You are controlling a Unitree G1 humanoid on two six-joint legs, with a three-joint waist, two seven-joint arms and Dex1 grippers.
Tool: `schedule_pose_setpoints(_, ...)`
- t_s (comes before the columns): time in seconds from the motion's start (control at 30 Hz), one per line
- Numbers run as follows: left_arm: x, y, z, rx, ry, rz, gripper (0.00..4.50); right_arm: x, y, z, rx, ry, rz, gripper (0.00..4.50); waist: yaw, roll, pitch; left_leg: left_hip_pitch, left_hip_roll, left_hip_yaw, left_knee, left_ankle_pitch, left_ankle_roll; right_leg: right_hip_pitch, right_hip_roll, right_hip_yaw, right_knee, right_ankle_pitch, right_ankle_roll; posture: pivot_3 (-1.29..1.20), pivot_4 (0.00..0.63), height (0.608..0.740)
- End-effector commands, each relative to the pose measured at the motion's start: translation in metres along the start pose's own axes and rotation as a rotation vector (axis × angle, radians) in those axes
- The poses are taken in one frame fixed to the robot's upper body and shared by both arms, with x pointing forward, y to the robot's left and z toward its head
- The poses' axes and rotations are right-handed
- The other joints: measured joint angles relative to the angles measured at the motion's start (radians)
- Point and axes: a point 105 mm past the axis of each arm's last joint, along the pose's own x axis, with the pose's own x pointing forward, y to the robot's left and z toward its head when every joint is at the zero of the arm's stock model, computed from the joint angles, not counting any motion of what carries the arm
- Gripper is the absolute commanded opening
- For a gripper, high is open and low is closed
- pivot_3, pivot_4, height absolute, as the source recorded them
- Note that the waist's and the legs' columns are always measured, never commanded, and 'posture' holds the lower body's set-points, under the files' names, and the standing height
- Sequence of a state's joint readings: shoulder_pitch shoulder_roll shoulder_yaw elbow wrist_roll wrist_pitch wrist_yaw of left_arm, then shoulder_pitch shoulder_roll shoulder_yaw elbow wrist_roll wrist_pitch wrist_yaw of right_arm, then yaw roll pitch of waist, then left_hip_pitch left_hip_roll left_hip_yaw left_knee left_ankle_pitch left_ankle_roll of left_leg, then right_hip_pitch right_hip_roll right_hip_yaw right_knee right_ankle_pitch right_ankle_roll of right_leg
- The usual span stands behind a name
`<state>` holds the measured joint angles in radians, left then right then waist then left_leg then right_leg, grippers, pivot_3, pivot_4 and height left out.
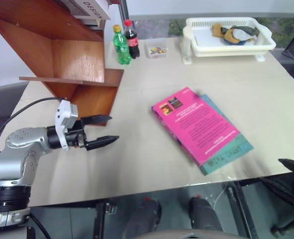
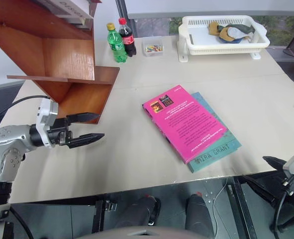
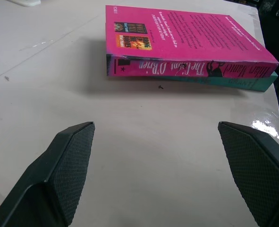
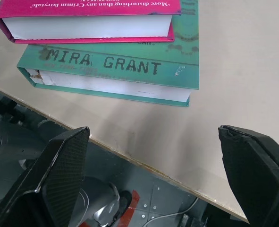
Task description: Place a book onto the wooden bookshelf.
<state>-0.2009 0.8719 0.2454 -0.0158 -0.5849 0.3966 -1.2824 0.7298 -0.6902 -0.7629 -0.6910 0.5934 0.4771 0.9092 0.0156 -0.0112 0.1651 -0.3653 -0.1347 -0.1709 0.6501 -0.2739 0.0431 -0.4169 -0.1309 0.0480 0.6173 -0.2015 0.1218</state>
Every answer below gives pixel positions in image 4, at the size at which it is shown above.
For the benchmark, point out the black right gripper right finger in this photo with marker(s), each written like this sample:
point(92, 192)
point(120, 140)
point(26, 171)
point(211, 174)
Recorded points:
point(255, 175)

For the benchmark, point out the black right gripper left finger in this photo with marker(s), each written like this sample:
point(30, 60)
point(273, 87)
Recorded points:
point(52, 179)

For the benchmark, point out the teal Mira Grant hardcover book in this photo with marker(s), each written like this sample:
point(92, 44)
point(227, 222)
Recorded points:
point(120, 68)

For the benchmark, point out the pink hardcover book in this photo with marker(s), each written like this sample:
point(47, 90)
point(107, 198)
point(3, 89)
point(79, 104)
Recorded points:
point(82, 21)

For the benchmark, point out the red floor tape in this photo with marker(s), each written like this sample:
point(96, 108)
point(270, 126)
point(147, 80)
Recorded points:
point(127, 208)

